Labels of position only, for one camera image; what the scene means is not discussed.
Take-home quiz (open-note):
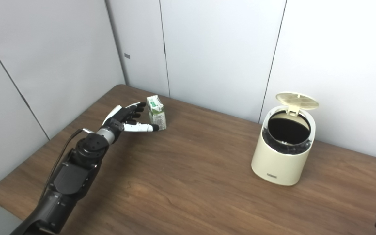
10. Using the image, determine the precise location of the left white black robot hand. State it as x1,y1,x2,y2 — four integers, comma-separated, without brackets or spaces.
102,102,160,133

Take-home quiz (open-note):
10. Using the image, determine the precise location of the green white milk carton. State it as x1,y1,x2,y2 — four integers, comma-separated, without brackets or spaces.
146,95,167,131

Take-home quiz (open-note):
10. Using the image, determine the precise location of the round cream bin lid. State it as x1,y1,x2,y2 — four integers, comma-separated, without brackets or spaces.
275,92,319,117

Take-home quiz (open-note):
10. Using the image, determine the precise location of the cream-colored desktop bin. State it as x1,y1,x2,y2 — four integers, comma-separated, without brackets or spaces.
251,104,316,186

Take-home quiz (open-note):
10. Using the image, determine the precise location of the black bin liner bag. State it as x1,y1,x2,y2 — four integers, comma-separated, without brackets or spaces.
262,110,313,155

